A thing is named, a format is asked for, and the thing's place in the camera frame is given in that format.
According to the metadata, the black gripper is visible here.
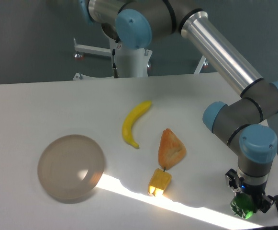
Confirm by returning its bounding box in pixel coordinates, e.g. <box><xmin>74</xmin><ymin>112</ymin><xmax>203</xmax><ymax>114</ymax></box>
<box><xmin>225</xmin><ymin>169</ymin><xmax>275</xmax><ymax>213</ymax></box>

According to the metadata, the green toy pepper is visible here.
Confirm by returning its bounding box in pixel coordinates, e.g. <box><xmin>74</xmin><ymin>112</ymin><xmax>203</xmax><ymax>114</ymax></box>
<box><xmin>230</xmin><ymin>193</ymin><xmax>256</xmax><ymax>219</ymax></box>

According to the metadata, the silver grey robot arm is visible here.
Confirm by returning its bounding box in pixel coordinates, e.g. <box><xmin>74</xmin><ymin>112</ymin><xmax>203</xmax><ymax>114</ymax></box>
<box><xmin>78</xmin><ymin>0</ymin><xmax>278</xmax><ymax>218</ymax></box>

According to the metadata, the orange toy pepper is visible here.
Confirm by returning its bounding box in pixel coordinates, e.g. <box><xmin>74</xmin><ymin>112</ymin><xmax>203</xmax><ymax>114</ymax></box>
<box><xmin>158</xmin><ymin>128</ymin><xmax>187</xmax><ymax>170</ymax></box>

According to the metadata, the yellow toy pepper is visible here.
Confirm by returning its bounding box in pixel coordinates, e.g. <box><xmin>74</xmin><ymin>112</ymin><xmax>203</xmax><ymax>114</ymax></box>
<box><xmin>148</xmin><ymin>168</ymin><xmax>172</xmax><ymax>197</ymax></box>

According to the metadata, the brown round plate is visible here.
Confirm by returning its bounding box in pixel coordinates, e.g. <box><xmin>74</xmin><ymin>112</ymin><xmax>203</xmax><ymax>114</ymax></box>
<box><xmin>37</xmin><ymin>134</ymin><xmax>105</xmax><ymax>204</ymax></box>

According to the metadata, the yellow toy banana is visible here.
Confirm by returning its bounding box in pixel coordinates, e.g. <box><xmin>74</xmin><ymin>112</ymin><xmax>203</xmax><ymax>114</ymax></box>
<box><xmin>122</xmin><ymin>100</ymin><xmax>152</xmax><ymax>149</ymax></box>

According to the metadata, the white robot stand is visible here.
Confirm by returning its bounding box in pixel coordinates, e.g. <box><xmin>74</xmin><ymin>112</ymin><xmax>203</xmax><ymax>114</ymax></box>
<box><xmin>72</xmin><ymin>23</ymin><xmax>210</xmax><ymax>81</ymax></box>

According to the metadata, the black cable with connector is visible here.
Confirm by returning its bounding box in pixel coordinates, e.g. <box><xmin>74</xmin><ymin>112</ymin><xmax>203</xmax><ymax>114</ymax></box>
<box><xmin>111</xmin><ymin>35</ymin><xmax>120</xmax><ymax>79</ymax></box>

